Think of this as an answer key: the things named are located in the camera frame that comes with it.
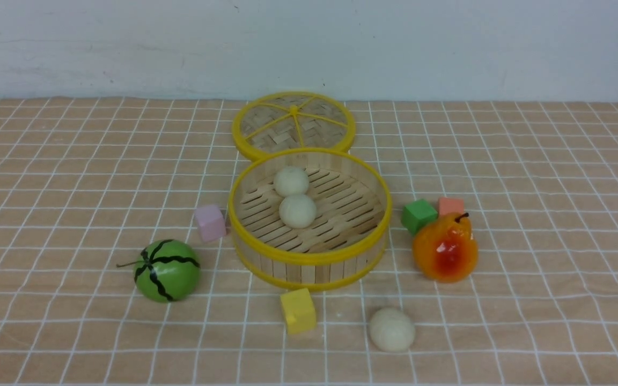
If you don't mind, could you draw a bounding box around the white bun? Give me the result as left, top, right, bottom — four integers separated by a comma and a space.
273, 166, 310, 197
279, 195, 317, 229
367, 307, 415, 353

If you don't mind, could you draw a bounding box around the bamboo steamer tray yellow rim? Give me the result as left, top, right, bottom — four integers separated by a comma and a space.
228, 147, 393, 291

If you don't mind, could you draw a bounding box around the bamboo steamer lid yellow rim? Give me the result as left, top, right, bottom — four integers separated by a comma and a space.
231, 91, 356, 161

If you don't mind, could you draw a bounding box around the pink foam cube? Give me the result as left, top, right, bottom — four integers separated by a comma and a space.
194, 204, 226, 242

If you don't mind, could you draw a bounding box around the green foam cube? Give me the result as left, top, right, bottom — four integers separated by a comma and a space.
400, 199, 438, 235

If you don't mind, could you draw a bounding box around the yellow foam cube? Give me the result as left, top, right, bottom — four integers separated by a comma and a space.
279, 288, 317, 335

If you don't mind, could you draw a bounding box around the salmon foam cube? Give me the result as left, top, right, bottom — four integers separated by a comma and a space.
437, 196, 465, 218

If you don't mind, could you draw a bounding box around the orange toy pear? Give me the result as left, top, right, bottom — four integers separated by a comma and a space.
412, 212, 479, 283

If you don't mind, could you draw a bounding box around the green toy watermelon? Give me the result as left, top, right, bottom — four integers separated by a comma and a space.
116, 239, 201, 302

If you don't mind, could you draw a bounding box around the checkered orange tablecloth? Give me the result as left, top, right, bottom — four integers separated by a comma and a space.
0, 97, 618, 385

